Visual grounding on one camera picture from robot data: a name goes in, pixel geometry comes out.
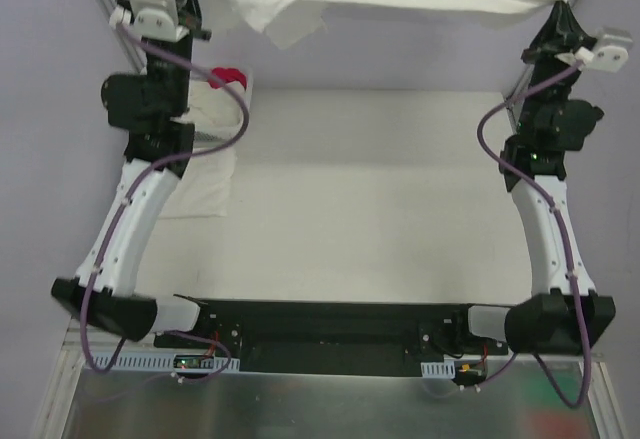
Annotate folded white t shirt stack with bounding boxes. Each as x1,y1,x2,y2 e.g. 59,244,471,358
159,147,237,219

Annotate white cable duct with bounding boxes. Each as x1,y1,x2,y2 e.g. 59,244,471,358
420,361,456,380
112,352,240,374

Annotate white plastic laundry basket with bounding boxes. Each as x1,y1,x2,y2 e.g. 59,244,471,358
175,67,253,144

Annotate left aluminium frame post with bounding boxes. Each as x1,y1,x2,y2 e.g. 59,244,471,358
96,0,144,72

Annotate cream clothes in basket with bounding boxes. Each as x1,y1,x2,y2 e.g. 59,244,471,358
182,81,243,138

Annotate red garment in basket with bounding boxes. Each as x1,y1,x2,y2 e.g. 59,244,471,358
210,67,248,91

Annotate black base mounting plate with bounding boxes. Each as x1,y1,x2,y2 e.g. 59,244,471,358
153,300,507,377

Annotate right white cable duct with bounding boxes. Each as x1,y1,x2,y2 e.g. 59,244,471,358
420,361,456,380

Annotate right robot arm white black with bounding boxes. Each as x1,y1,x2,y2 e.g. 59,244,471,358
450,1,616,356

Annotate left white cable duct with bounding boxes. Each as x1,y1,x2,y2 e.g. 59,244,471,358
112,352,240,374

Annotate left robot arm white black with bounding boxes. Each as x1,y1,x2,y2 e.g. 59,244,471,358
51,53,212,348

